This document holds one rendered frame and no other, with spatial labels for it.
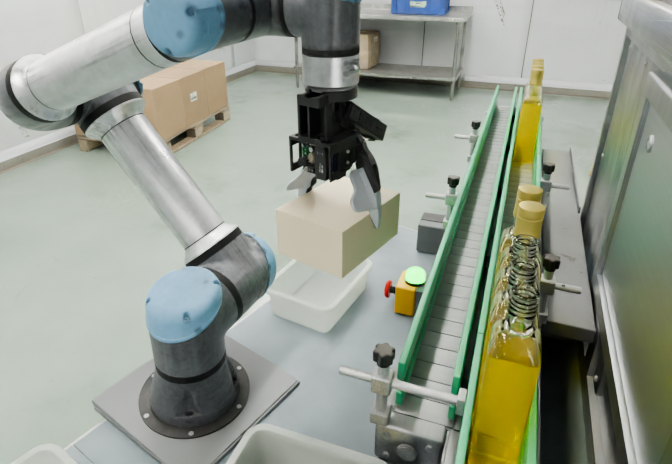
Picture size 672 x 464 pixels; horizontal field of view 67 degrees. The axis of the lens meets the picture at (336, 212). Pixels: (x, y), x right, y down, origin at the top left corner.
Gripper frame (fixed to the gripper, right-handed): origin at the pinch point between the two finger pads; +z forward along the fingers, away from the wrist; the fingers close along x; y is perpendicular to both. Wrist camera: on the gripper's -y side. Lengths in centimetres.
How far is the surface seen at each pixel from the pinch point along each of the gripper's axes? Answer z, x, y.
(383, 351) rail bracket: 9.2, 16.2, 13.5
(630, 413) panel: 8.1, 43.2, 7.3
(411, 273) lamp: 25.3, 0.4, -25.7
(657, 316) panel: -3.2, 42.6, 5.1
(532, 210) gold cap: -5.9, 26.5, -5.8
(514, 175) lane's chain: 23, 3, -85
